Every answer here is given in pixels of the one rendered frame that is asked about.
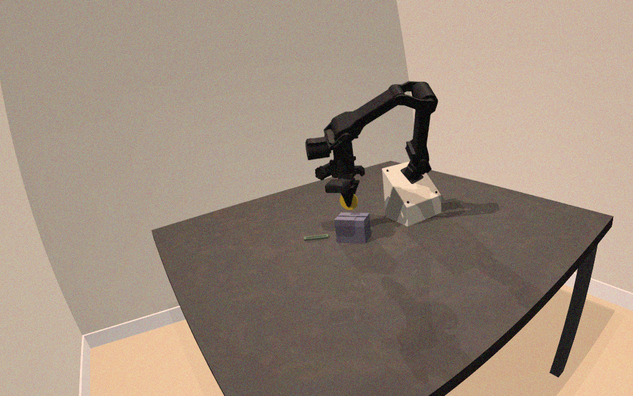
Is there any thin gold coin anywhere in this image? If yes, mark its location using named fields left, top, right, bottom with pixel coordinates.
left=340, top=194, right=358, bottom=210

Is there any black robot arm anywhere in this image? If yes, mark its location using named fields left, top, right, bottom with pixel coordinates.
left=305, top=81, right=438, bottom=184

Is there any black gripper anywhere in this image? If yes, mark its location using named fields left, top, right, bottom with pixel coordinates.
left=325, top=154, right=365, bottom=207

